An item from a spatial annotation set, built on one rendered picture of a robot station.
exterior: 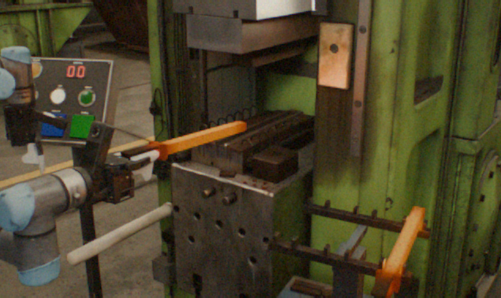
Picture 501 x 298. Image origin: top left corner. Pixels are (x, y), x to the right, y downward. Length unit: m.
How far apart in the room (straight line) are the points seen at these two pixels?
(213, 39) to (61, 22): 5.28
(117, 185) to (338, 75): 0.69
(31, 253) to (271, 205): 0.70
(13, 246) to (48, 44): 5.49
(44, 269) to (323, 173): 0.88
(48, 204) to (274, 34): 0.88
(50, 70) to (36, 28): 4.50
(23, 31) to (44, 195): 5.38
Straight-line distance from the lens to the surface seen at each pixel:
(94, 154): 1.13
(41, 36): 6.44
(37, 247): 1.08
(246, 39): 1.56
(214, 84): 1.90
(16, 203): 1.03
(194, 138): 1.33
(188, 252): 1.85
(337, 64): 1.53
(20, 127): 1.70
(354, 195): 1.64
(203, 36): 1.63
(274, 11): 1.57
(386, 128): 1.54
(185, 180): 1.73
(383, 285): 1.10
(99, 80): 1.88
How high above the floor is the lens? 1.56
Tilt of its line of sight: 20 degrees down
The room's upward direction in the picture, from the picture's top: straight up
